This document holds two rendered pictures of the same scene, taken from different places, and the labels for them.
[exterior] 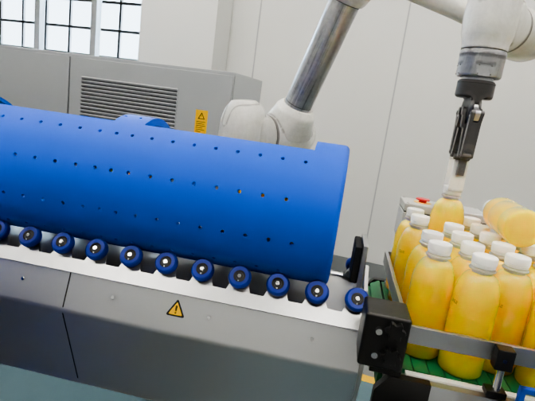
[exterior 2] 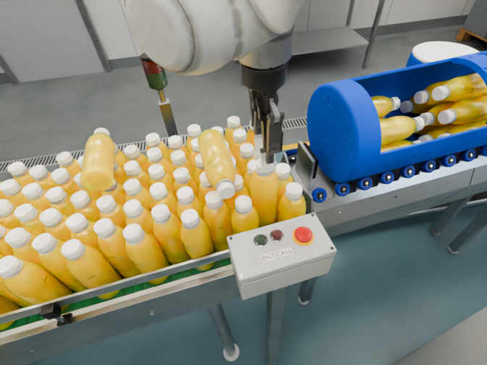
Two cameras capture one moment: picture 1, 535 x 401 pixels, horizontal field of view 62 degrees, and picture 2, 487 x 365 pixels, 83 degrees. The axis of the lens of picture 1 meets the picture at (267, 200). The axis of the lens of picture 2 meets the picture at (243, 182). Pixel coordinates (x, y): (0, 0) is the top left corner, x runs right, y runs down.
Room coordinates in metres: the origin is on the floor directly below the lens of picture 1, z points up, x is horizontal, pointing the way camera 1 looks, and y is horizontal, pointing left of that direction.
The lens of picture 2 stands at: (1.38, -0.61, 1.59)
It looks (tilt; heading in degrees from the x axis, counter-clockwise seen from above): 47 degrees down; 159
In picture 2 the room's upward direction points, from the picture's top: 5 degrees counter-clockwise
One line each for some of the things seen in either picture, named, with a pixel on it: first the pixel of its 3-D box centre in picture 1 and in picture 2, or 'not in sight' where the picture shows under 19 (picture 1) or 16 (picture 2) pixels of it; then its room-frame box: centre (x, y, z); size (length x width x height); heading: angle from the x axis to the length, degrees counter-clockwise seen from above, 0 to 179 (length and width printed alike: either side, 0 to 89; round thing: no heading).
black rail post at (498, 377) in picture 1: (499, 371); not in sight; (0.63, -0.39, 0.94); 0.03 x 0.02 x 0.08; 81
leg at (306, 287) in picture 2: not in sight; (309, 274); (0.96, -0.15, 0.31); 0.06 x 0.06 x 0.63; 81
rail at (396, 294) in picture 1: (393, 286); not in sight; (0.87, -0.28, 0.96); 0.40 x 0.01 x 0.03; 171
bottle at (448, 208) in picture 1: (443, 233); (264, 194); (0.98, -0.40, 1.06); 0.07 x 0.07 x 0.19
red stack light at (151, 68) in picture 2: not in sight; (152, 64); (0.47, -0.53, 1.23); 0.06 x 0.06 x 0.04
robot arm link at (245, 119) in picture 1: (244, 131); not in sight; (1.58, 0.11, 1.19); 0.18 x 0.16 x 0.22; 130
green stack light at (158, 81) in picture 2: not in sight; (156, 77); (0.47, -0.53, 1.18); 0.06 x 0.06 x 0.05
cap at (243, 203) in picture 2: (470, 221); (243, 203); (1.01, -0.47, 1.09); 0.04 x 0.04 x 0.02
